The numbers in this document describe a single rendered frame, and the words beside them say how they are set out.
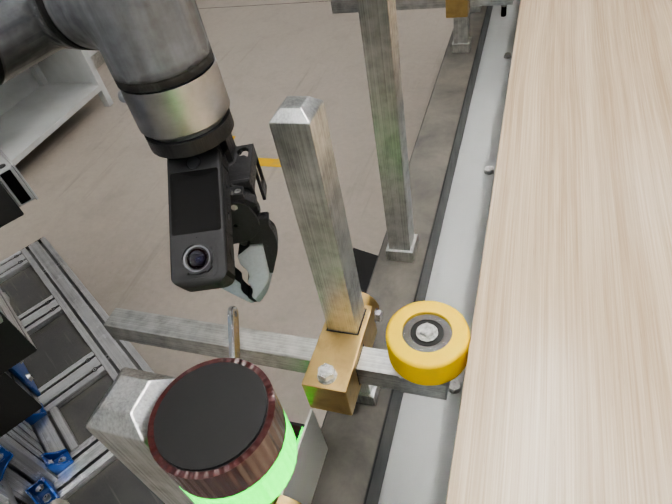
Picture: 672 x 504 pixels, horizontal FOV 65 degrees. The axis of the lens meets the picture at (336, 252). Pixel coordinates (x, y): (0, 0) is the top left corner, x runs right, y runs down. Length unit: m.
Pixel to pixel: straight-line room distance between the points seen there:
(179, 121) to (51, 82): 3.29
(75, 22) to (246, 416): 0.28
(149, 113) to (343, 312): 0.28
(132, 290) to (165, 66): 1.73
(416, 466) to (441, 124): 0.71
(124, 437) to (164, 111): 0.23
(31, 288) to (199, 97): 1.63
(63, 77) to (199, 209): 3.20
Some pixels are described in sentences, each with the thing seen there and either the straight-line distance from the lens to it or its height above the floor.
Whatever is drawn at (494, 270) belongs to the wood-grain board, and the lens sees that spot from 0.58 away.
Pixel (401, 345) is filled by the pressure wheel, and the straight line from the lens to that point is 0.51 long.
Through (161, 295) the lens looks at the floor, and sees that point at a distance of 2.01.
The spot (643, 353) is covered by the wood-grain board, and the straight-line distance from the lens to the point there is 0.54.
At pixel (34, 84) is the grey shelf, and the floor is 0.16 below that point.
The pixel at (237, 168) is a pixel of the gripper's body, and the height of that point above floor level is 1.06.
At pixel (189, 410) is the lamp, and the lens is 0.26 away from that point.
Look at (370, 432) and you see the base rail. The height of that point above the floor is 0.70.
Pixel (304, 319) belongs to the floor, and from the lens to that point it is 1.73.
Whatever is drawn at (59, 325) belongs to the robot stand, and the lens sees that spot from 1.80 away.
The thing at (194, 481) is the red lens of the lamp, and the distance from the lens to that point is 0.25.
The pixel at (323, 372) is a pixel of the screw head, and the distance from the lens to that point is 0.56.
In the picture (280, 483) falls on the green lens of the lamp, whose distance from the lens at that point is 0.28.
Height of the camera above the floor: 1.32
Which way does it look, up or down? 44 degrees down
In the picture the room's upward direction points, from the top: 13 degrees counter-clockwise
